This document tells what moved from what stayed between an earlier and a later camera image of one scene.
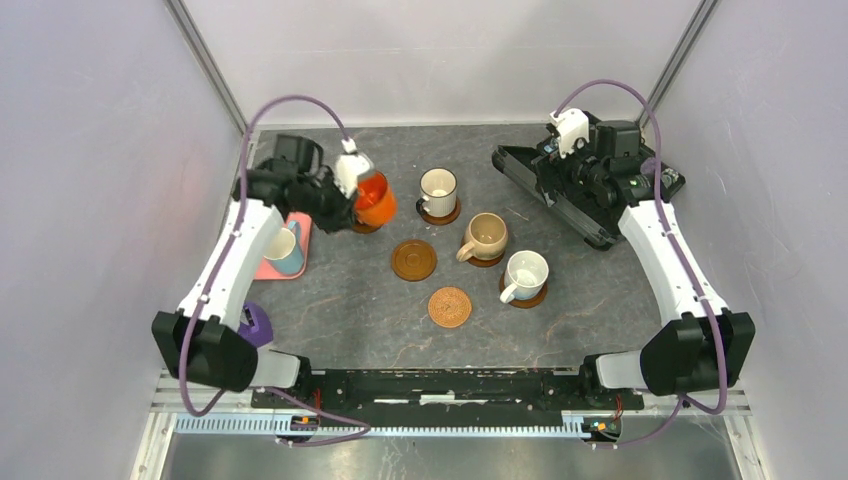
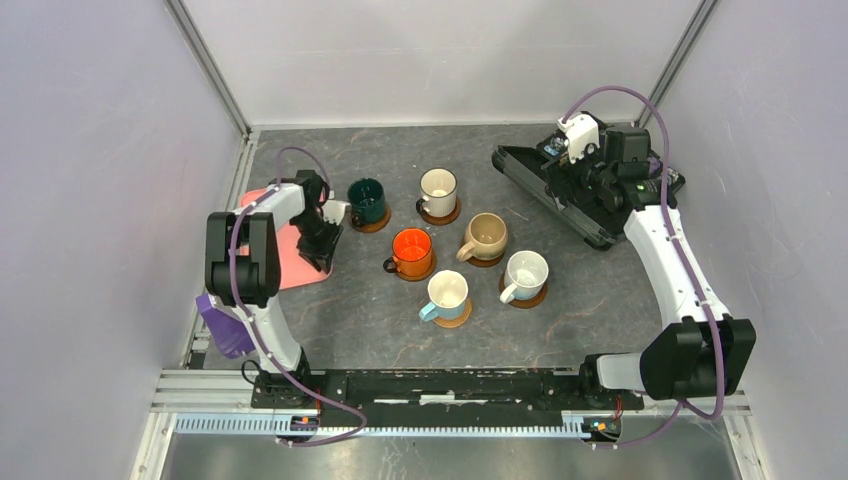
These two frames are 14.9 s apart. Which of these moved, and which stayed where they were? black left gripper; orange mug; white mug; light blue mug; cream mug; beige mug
Moved: black left gripper; light blue mug; orange mug
Stayed: white mug; beige mug; cream mug
